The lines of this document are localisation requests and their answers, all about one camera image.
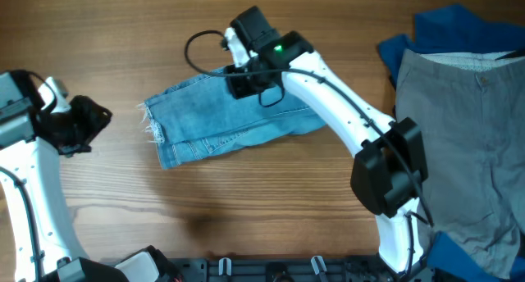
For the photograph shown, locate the light blue denim jeans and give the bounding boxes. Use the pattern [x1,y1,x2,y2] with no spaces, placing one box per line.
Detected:
[139,75,326,170]

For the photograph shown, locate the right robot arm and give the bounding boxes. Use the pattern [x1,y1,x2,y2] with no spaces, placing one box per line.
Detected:
[222,7,433,279]

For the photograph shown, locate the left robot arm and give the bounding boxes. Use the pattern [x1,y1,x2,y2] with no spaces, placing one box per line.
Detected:
[1,70,182,282]

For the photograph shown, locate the dark blue garment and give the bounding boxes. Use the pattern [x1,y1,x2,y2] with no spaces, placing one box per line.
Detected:
[377,4,524,88]

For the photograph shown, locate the grey trousers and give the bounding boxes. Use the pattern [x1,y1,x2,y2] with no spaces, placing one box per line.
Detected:
[395,50,524,279]

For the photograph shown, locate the black right camera cable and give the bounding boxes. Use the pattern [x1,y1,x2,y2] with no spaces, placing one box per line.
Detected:
[183,30,435,275]

